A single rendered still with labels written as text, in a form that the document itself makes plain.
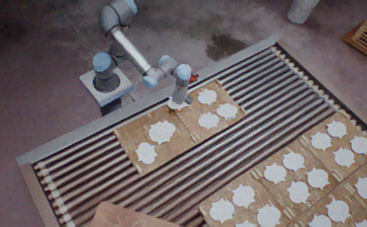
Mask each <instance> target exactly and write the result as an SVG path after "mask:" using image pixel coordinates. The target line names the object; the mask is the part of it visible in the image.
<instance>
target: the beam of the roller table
mask: <svg viewBox="0 0 367 227"><path fill-rule="evenodd" d="M275 41H276V39H275V38H274V37H273V36H272V35H271V36H270V37H269V38H265V39H264V40H262V41H259V42H257V43H254V44H253V45H252V46H249V47H247V48H246V49H243V50H241V51H238V52H236V53H235V54H232V55H231V56H229V57H226V58H225V59H221V60H219V61H218V62H216V63H215V64H212V65H210V66H208V67H205V68H203V69H200V70H199V71H198V72H196V73H193V75H194V76H195V75H196V74H198V75H199V77H196V78H197V81H196V82H194V83H193V84H190V85H188V88H191V87H192V86H195V85H197V84H200V83H201V82H202V81H205V80H207V79H208V78H211V77H214V76H215V75H216V74H219V73H221V72H222V71H226V70H227V69H229V68H231V67H234V66H236V65H237V64H240V63H242V62H243V61H246V60H247V59H250V58H251V57H253V56H256V55H257V54H259V53H262V52H263V51H265V50H267V49H268V48H270V47H273V45H274V44H275ZM175 84H176V82H174V83H173V84H170V85H169V86H165V87H164V88H161V89H160V90H158V91H155V92H154V93H150V94H149V95H147V96H145V97H144V98H141V99H139V100H136V101H134V102H133V103H130V104H127V105H126V106H124V107H121V108H119V109H118V110H115V111H114V112H111V113H109V114H106V115H105V116H102V117H100V118H99V119H96V120H94V121H93V122H90V123H87V124H85V125H84V126H81V127H79V128H77V129H75V130H74V131H71V132H69V133H65V134H64V135H62V136H59V138H57V139H54V140H53V141H49V142H47V143H44V144H43V145H41V146H39V147H38V148H35V149H32V150H30V151H27V152H26V153H24V154H22V155H20V156H19V157H16V158H15V159H16V161H17V163H18V164H19V165H18V166H19V167H21V166H22V165H24V164H27V163H28V162H30V164H32V165H33V166H34V165H35V164H37V163H38V162H40V161H44V160H45V159H48V158H50V157H51V156H54V155H56V154H57V153H60V152H62V151H63V150H66V149H67V148H70V147H72V146H75V145H76V144H78V143H80V142H82V141H84V140H86V139H87V138H90V137H92V136H95V135H96V134H98V133H100V132H102V131H104V130H106V129H109V128H110V127H112V126H115V125H116V124H118V123H120V122H123V121H124V120H126V119H129V118H131V117H132V116H135V115H136V114H139V113H140V112H143V111H145V110H148V109H149V108H151V107H153V106H155V105H156V104H159V103H162V102H163V101H164V100H167V99H169V96H172V95H173V91H174V87H175Z"/></svg>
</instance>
